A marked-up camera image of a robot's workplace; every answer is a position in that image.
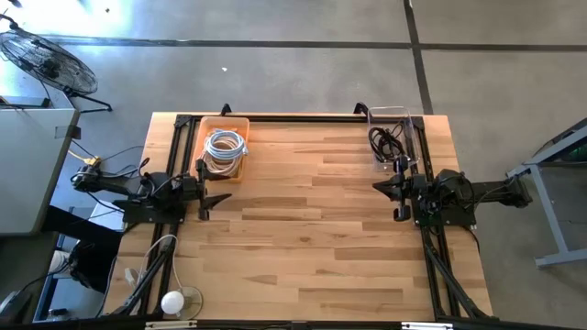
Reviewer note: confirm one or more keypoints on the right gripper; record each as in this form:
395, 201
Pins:
417, 192

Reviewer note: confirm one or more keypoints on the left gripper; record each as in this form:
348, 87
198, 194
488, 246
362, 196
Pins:
195, 190

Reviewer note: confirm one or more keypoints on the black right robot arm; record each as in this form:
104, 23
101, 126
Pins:
495, 194

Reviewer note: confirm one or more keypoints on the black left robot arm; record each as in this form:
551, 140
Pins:
119, 183

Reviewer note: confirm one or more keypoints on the clear plastic bin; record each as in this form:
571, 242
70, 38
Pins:
410, 137

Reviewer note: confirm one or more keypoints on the orange plastic bin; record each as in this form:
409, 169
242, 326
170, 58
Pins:
220, 123

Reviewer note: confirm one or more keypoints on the black clamp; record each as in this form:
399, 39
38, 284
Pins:
360, 107
225, 110

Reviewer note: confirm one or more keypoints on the white box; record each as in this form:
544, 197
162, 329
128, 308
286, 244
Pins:
107, 220

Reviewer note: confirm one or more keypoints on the white globe lamp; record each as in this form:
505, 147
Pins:
172, 302

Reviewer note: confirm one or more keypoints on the grey table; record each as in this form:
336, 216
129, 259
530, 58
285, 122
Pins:
32, 169

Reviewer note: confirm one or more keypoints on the black floor fan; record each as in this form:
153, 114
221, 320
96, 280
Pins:
46, 62

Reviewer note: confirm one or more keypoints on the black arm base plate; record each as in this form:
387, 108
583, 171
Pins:
458, 220
137, 217

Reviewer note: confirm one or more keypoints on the black aluminium table frame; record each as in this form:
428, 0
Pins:
298, 119

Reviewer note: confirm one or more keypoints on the silver bracket plate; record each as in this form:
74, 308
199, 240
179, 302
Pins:
426, 326
169, 325

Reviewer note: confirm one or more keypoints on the grey metal table frame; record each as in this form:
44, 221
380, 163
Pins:
564, 257

